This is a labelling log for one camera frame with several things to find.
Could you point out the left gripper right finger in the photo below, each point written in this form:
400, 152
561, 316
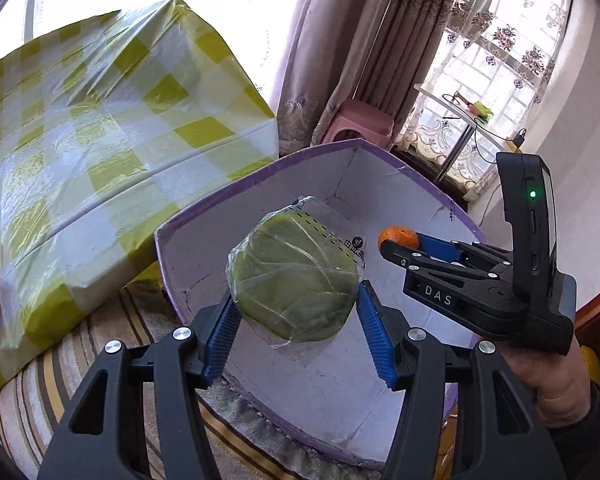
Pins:
499, 434

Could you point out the pink curtain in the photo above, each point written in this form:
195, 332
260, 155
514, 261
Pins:
328, 45

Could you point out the green fruit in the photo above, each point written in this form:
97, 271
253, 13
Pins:
295, 275

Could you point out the pink plastic stool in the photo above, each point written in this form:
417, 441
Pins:
372, 124

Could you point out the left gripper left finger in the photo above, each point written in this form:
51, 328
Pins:
215, 344

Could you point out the striped plush cushion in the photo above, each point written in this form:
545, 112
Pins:
105, 409

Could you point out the yellow white checkered tablecloth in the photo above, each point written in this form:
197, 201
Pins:
108, 127

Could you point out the glass side table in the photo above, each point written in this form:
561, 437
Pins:
472, 130

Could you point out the white lace curtain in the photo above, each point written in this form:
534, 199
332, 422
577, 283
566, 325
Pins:
496, 58

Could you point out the purple white cardboard box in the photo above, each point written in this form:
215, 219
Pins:
326, 396

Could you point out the small orange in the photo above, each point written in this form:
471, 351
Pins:
400, 235

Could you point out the person right hand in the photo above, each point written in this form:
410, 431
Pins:
561, 383

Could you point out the black camera unit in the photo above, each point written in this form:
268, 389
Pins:
529, 208

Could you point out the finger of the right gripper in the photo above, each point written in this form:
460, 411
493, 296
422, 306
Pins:
399, 252
461, 252

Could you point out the brown patterned curtain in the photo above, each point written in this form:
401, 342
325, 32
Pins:
401, 56

